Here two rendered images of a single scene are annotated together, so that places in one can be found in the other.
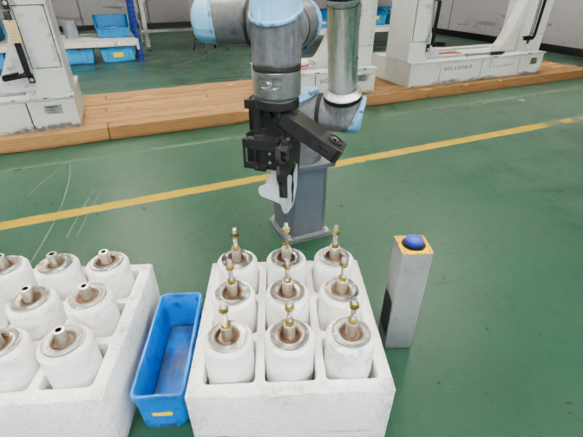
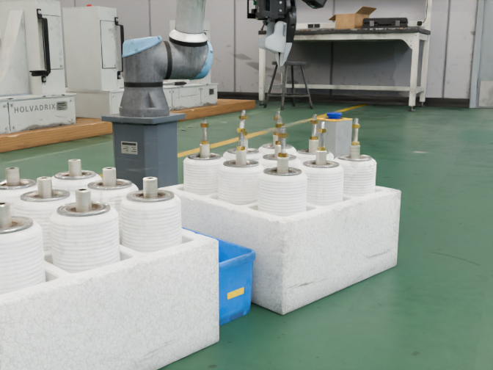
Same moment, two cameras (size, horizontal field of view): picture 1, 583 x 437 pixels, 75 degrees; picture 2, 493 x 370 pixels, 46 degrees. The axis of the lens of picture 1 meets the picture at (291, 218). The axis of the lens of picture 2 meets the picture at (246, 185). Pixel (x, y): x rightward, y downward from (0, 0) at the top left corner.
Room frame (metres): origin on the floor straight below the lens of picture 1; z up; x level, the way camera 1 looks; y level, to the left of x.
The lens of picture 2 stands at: (-0.29, 0.90, 0.46)
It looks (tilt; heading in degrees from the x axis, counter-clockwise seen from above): 12 degrees down; 319
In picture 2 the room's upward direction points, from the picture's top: straight up
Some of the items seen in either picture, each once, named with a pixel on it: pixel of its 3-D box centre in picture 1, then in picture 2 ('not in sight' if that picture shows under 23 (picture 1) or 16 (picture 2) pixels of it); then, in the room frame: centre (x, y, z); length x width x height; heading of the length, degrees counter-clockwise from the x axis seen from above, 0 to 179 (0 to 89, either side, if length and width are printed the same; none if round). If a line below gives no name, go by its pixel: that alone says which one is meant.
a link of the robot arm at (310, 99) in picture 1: (303, 108); (144, 59); (1.24, -0.04, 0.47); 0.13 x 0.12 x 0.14; 73
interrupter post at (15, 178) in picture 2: (53, 259); (12, 177); (0.71, 0.56, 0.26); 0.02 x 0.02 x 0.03
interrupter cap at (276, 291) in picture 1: (287, 290); (279, 157); (0.61, 0.01, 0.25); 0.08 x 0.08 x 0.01
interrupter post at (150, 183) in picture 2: (61, 335); (150, 188); (0.48, 0.43, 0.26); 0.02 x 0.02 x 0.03
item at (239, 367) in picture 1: (231, 367); (282, 216); (0.49, 0.12, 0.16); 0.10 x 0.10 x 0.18
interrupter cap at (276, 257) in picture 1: (286, 257); (243, 151); (0.73, 0.01, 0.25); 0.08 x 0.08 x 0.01
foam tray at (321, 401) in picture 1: (287, 341); (278, 227); (0.61, 0.01, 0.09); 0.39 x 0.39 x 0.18; 2
